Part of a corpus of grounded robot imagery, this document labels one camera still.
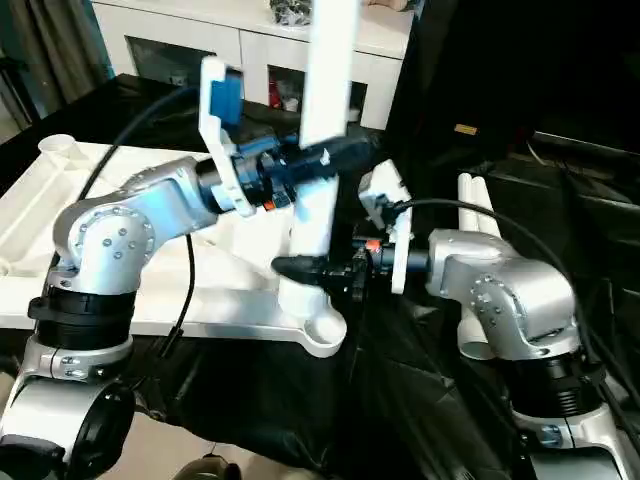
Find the small tan label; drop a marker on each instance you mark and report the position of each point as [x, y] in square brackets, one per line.
[466, 128]

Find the black mat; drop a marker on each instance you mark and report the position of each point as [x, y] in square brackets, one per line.
[300, 400]

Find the black flat board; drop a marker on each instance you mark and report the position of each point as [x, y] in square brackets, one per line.
[585, 140]

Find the white cabinet with glass doors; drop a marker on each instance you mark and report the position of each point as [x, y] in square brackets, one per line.
[200, 35]

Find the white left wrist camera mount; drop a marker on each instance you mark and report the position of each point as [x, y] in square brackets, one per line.
[220, 135]

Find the small white jar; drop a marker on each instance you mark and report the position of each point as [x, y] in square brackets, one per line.
[291, 104]
[354, 114]

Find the red bottle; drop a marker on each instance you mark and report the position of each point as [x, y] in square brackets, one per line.
[274, 95]

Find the grey black toy figure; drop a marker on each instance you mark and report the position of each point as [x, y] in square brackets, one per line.
[292, 12]

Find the grey brown curtain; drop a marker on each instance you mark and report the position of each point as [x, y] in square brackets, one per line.
[50, 50]

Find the white plastic table leg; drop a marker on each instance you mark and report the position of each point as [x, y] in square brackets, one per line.
[327, 75]
[465, 200]
[482, 205]

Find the white plastic table top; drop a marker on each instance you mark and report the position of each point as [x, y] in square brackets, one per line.
[150, 290]

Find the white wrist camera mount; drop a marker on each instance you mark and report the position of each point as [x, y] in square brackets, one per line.
[220, 135]
[395, 200]

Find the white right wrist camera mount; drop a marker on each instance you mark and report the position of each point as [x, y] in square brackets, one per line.
[395, 200]

